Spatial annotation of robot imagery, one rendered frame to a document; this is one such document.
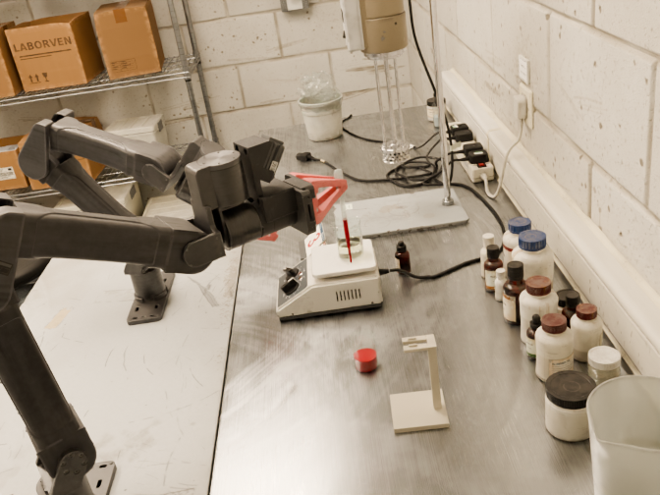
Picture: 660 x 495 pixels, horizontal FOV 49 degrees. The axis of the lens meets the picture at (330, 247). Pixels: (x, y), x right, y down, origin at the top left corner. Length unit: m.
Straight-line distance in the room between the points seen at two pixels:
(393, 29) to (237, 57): 2.18
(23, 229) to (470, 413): 0.66
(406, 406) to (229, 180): 0.44
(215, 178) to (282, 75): 2.76
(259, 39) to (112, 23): 0.72
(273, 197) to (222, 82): 2.75
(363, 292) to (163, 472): 0.49
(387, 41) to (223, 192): 0.71
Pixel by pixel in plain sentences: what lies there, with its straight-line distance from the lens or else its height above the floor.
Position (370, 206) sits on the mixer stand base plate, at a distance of 1.77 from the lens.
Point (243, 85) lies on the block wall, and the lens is 3.70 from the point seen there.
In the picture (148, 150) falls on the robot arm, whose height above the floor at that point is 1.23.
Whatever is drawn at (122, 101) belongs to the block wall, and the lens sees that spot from 3.81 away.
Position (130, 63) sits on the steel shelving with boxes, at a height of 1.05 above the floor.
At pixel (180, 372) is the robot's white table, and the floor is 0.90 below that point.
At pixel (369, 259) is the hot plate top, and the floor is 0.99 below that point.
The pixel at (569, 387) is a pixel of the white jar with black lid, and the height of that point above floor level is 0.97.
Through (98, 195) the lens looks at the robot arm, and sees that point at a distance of 1.50.
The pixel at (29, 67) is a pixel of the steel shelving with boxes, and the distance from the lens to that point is 3.51.
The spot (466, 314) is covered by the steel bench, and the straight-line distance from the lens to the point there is 1.33.
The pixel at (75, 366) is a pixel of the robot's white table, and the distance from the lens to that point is 1.43.
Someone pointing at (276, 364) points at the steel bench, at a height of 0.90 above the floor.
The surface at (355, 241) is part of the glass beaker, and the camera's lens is 1.34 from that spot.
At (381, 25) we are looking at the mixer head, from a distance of 1.55.
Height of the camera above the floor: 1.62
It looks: 26 degrees down
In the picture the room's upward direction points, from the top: 9 degrees counter-clockwise
